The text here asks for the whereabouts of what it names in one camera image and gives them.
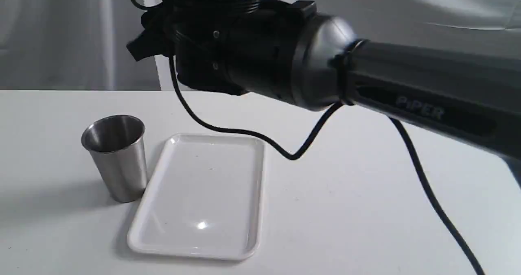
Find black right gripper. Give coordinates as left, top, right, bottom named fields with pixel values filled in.
left=126, top=0, right=293, bottom=96

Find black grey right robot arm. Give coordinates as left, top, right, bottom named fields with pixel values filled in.
left=127, top=0, right=521, bottom=160

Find stainless steel cup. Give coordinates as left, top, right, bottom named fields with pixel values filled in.
left=81, top=114, right=148, bottom=203

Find grey draped backdrop cloth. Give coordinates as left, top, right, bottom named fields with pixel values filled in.
left=0, top=0, right=520, bottom=90

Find white rectangular plastic tray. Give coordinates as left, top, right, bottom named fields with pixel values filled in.
left=127, top=133, right=265, bottom=261

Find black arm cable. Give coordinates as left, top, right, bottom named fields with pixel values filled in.
left=130, top=0, right=485, bottom=275

